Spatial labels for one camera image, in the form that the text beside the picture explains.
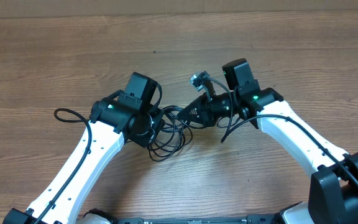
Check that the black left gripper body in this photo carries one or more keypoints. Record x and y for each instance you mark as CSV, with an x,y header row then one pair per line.
x,y
148,129

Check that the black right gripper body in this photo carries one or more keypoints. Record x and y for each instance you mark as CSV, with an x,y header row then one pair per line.
x,y
221,105

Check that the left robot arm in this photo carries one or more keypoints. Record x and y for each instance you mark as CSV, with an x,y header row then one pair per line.
x,y
125,115

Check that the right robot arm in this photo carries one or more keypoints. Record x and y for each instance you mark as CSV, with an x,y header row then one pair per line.
x,y
333,172

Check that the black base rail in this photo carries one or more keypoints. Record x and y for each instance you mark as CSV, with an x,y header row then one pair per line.
x,y
197,221

